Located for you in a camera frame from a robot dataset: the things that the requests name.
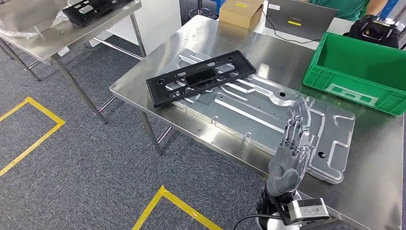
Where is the green plastic crate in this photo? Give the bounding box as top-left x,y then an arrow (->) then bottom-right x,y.
302,32 -> 406,116

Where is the grey laptop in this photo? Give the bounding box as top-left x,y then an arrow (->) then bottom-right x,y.
265,0 -> 338,41

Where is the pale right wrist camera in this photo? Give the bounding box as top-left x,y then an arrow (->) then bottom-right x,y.
287,197 -> 331,226

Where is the yellow floor tape square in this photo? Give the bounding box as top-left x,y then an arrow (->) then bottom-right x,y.
131,185 -> 223,230
0,96 -> 66,178

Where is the black plastic licence plate frame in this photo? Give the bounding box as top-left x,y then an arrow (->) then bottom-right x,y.
62,0 -> 134,28
146,49 -> 257,109

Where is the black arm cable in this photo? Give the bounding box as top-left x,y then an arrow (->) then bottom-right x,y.
231,213 -> 274,230

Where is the brown cardboard box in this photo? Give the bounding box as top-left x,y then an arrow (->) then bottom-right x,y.
219,0 -> 265,32

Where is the aluminium fixture plate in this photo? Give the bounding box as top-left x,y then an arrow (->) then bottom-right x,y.
165,48 -> 357,185

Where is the white cabinet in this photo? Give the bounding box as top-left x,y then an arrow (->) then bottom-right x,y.
89,0 -> 182,57

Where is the chrome post stanchion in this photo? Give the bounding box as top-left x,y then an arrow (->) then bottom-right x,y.
189,0 -> 219,20

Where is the black device with silver frame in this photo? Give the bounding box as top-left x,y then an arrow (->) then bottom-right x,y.
344,14 -> 406,50

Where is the stainless steel side table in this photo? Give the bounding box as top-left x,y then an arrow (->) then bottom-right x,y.
0,0 -> 147,125

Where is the stainless steel workbench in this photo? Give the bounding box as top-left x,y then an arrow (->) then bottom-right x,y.
109,14 -> 405,230

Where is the person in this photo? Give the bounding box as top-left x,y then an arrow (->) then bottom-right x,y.
309,0 -> 390,22

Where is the black laptop cable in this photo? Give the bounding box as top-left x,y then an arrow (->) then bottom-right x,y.
261,9 -> 322,45

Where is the clear plastic wrap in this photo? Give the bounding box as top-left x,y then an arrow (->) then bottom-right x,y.
0,0 -> 74,39

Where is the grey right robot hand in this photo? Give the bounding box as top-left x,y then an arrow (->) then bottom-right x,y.
266,96 -> 314,197

